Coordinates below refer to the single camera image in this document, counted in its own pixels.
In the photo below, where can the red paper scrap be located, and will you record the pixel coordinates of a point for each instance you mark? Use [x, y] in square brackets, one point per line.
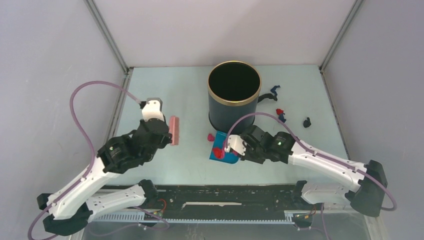
[279, 111]
[218, 153]

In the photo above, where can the small electronics board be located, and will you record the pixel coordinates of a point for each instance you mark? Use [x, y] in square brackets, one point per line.
[302, 216]
[149, 217]

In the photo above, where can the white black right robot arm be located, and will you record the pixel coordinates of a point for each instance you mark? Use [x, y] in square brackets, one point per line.
[356, 184]

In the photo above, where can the blue paper scrap far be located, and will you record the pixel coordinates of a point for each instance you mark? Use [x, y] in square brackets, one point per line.
[274, 90]

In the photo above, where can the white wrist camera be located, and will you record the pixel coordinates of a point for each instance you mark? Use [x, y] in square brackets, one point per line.
[236, 144]
[151, 108]

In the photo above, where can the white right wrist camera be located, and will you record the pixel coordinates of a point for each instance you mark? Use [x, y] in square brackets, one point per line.
[236, 144]

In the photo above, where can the red paper scrap centre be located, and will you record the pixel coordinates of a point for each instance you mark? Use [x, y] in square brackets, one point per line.
[218, 153]

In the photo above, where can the right aluminium frame post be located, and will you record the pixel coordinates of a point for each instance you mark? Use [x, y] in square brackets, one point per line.
[357, 4]

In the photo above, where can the pink hand brush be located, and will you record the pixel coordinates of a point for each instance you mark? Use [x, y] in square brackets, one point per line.
[174, 130]

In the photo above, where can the small electronics board left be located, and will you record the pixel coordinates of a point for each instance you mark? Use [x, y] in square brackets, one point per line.
[149, 217]

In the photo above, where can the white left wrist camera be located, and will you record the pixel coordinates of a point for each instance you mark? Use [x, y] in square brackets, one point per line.
[151, 108]

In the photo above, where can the black mounting base plate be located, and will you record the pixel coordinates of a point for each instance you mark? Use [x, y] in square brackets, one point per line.
[250, 203]

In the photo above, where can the small electronics board right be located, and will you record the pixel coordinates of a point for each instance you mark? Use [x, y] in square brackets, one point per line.
[302, 216]

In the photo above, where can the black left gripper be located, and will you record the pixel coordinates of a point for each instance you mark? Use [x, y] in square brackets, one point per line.
[167, 140]

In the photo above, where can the small pink paper scrap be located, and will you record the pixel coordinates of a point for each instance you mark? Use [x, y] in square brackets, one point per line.
[211, 137]

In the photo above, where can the aluminium frame post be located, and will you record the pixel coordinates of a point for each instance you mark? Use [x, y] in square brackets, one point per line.
[357, 4]
[106, 33]

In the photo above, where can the blue dustpan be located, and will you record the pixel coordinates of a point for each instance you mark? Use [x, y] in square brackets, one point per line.
[219, 142]

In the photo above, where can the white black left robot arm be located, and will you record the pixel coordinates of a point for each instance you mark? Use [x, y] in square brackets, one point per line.
[72, 208]

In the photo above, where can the black paper scrap by bin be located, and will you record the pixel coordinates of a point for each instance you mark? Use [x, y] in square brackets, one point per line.
[269, 96]

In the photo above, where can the left aluminium frame post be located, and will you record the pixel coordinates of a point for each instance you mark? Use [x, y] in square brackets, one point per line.
[106, 33]

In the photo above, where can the dark blue paper scrap right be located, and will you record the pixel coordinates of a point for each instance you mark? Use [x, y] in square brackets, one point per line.
[282, 118]

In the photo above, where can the red paper scrap right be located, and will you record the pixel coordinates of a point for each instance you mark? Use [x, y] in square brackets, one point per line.
[279, 111]

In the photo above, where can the black paper scrap right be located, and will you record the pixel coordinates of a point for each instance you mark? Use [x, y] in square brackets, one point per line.
[307, 122]

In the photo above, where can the dark blue gold-rimmed bin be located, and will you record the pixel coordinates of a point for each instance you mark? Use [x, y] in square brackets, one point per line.
[233, 92]

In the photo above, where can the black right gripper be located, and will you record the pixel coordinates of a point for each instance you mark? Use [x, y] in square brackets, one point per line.
[247, 157]

